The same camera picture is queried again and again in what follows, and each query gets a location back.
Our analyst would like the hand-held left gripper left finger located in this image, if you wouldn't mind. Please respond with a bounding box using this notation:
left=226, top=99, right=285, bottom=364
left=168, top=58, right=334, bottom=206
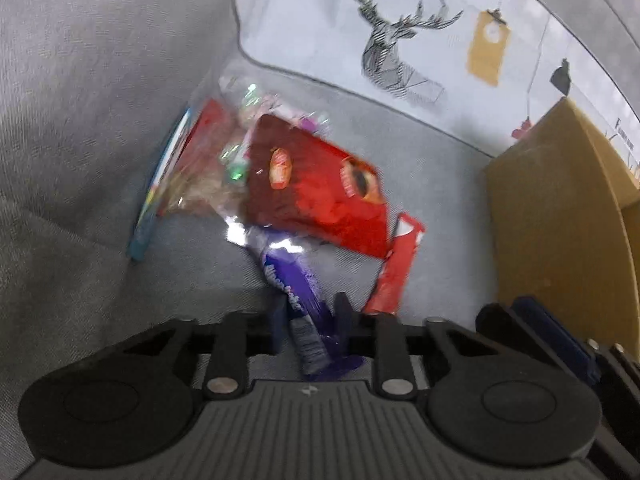
left=122, top=294, right=290, bottom=402

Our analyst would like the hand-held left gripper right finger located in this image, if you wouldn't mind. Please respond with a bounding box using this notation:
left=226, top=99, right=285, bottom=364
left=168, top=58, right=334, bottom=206
left=333, top=292, right=503, bottom=401

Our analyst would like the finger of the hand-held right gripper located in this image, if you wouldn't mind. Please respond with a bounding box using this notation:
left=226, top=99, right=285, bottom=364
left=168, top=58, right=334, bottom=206
left=475, top=296, right=602, bottom=386

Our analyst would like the purple snack packet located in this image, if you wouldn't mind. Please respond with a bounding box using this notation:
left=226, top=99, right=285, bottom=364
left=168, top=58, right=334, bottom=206
left=247, top=225, right=366, bottom=378

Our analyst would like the brown cardboard box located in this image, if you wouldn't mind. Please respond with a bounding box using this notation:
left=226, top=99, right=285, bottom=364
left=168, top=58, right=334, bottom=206
left=482, top=97, right=640, bottom=356

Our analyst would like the red stick snack packet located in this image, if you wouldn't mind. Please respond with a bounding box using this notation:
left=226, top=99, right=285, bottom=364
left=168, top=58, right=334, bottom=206
left=362, top=212, right=426, bottom=316

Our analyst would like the large red snack bag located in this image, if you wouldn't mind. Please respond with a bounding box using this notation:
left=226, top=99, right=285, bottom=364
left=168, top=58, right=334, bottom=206
left=242, top=114, right=391, bottom=260

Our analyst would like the clear bag of candies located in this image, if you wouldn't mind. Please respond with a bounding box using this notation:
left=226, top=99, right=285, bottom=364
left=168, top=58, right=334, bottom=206
left=165, top=67, right=331, bottom=226

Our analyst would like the flat blue colourful packet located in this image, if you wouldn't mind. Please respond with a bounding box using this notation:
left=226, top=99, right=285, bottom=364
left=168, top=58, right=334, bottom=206
left=127, top=107, right=193, bottom=261

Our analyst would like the grey fabric sofa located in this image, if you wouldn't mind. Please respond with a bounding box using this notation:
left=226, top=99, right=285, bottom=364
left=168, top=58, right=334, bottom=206
left=0, top=0, right=640, bottom=461

